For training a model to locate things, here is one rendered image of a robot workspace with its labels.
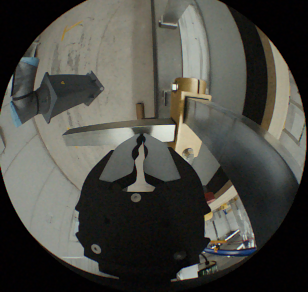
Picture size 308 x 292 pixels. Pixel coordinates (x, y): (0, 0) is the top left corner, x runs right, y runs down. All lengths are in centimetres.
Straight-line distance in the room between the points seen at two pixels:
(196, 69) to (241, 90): 19
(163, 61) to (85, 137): 25
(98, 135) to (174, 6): 31
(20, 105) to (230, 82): 84
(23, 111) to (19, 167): 211
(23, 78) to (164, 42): 56
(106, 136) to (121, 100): 86
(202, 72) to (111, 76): 85
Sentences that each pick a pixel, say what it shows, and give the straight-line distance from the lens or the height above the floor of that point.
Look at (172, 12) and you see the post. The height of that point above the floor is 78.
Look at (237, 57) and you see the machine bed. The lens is 36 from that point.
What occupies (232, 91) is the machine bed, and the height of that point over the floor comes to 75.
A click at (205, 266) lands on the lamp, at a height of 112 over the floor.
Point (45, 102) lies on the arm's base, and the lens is 65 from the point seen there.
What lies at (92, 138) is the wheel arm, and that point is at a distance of 17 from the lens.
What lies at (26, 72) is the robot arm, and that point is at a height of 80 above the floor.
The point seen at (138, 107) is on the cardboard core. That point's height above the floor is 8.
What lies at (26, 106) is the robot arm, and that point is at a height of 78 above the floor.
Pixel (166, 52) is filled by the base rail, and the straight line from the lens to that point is 28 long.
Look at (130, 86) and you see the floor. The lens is 97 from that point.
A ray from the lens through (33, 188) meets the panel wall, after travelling 279.
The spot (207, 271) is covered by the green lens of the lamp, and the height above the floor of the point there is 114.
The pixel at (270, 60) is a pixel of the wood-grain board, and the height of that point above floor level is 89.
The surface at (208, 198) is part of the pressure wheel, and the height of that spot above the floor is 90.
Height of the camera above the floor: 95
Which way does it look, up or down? 57 degrees down
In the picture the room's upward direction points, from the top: 172 degrees clockwise
